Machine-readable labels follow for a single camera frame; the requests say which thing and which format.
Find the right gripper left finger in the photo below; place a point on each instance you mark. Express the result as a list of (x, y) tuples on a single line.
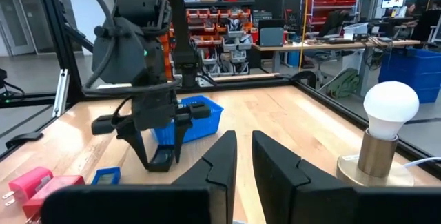
[(213, 182)]

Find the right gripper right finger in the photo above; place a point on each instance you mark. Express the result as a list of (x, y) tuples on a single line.
[(275, 182)]

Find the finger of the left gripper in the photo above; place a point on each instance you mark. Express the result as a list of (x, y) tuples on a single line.
[(182, 127), (136, 141)]

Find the black digital display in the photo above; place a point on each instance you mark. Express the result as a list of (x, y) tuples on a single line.
[(162, 160)]

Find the bright pinkish red wall charger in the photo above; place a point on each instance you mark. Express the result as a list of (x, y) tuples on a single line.
[(29, 182)]

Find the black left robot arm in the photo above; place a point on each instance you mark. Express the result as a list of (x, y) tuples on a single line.
[(120, 51)]

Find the black office chair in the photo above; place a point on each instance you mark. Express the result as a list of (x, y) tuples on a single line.
[(332, 24)]

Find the blue plastic basket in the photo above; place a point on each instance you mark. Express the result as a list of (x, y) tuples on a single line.
[(203, 120)]

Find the blue digital display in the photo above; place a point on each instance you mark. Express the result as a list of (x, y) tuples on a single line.
[(106, 177)]

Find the shelf with storage bins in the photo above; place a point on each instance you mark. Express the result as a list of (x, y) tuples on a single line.
[(224, 38)]

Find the black clamp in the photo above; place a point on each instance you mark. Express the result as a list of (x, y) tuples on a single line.
[(24, 138)]

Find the green bag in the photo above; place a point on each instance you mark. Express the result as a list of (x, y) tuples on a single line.
[(344, 84)]

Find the grey blue box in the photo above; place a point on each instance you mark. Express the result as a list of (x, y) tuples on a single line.
[(272, 37)]

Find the white light bulb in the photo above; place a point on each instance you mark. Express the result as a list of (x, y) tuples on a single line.
[(391, 107)]

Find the wooden desk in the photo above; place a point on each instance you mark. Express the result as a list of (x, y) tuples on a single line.
[(310, 45)]

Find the white storage bin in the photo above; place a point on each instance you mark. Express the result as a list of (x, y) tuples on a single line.
[(355, 29)]

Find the large blue bin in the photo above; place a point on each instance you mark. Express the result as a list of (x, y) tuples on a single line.
[(413, 69)]

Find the rack with red bins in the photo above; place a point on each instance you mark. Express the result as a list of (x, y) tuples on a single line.
[(324, 0)]

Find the lit computer monitor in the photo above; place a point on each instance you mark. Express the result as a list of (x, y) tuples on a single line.
[(392, 0)]

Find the person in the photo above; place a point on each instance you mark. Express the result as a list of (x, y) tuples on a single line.
[(410, 10)]

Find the silver aluminium bracket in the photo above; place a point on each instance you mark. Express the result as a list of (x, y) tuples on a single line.
[(61, 93)]

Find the black aluminium table frame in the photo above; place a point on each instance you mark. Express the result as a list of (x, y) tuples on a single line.
[(51, 27)]

